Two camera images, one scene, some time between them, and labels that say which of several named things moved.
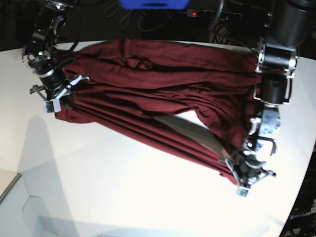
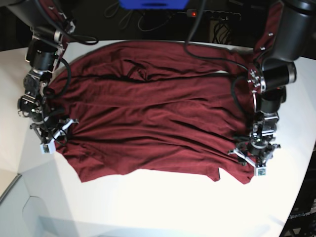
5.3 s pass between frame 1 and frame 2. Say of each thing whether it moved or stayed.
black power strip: stayed
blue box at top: stayed
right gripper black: moved
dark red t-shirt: moved
